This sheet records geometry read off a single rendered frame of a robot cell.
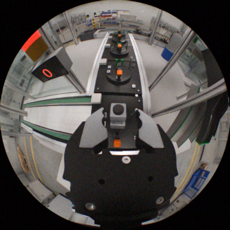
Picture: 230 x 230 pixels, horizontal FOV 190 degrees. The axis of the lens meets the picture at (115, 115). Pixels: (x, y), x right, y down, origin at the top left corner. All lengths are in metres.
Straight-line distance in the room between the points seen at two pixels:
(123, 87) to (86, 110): 0.23
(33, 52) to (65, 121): 0.41
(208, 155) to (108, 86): 4.29
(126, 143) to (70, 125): 0.32
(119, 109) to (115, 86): 0.20
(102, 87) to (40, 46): 0.33
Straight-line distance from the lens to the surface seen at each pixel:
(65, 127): 0.48
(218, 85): 0.21
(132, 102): 0.35
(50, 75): 0.23
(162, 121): 0.54
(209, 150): 4.19
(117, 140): 0.23
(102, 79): 0.41
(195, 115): 0.40
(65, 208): 3.19
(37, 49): 0.21
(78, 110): 0.43
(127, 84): 0.38
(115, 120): 0.21
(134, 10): 10.59
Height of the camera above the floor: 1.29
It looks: 81 degrees down
